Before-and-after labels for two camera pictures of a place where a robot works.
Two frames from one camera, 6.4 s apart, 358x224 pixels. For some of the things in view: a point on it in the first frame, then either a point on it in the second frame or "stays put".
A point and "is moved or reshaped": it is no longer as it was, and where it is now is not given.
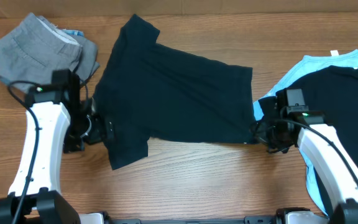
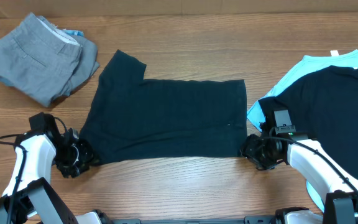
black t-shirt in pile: [347, 98] stays put
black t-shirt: [153, 91] is moved or reshaped
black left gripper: [100, 133] to [88, 157]
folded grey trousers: [32, 53] stays put
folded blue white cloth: [74, 32] stays put
